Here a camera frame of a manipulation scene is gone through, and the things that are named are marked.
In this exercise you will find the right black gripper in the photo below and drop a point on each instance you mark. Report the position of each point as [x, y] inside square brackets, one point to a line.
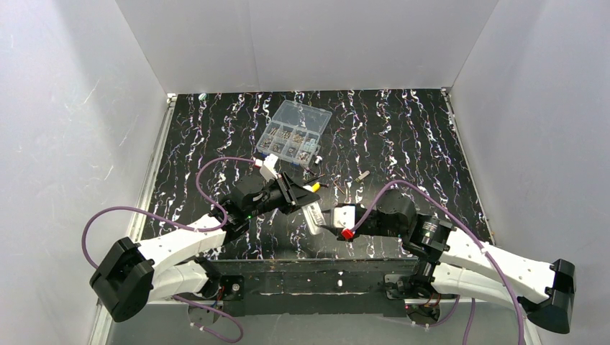
[329, 217]

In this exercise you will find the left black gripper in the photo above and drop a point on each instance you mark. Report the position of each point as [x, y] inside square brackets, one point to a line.
[290, 194]

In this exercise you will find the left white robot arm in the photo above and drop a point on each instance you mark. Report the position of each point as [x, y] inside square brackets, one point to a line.
[132, 274]

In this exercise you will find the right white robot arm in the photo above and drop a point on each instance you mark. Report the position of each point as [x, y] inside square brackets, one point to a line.
[452, 263]

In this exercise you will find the small black screw bit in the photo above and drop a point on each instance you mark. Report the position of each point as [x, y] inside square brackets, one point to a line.
[313, 179]

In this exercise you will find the copper hex key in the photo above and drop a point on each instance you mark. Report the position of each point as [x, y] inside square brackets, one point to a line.
[339, 185]

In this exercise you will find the clear plastic screw organizer box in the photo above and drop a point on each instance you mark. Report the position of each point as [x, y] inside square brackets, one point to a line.
[294, 133]

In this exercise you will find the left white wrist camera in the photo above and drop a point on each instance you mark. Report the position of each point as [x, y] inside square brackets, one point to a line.
[267, 167]

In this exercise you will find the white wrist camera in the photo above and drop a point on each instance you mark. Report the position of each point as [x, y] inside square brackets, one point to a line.
[267, 167]
[343, 219]

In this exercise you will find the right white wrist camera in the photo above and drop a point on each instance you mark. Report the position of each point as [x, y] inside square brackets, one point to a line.
[343, 219]

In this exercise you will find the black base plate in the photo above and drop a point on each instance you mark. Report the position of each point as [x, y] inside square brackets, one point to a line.
[320, 287]

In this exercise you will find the aluminium rail frame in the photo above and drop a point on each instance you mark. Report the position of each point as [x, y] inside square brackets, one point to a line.
[404, 137]

